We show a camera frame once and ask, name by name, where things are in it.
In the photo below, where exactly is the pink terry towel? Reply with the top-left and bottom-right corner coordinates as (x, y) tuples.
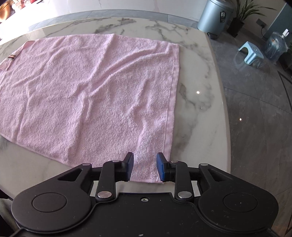
(1, 34), (180, 183)

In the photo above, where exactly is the silver pedal trash bin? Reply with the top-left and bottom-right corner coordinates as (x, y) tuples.
(197, 0), (234, 40)

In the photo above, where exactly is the white marble tv bench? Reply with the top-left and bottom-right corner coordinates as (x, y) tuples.
(0, 0), (208, 42)

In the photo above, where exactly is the potted long-leaf plant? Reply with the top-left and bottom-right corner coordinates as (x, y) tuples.
(227, 0), (276, 38)

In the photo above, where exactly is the orange round ornament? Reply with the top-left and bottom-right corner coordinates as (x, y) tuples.
(0, 0), (13, 23)

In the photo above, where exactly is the light blue plastic stool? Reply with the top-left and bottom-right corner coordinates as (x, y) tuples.
(238, 41), (264, 68)

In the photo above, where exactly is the wall power socket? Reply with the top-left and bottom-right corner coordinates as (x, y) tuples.
(256, 19), (266, 28)

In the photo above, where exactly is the clear water jug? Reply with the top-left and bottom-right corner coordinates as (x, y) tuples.
(264, 29), (289, 63)

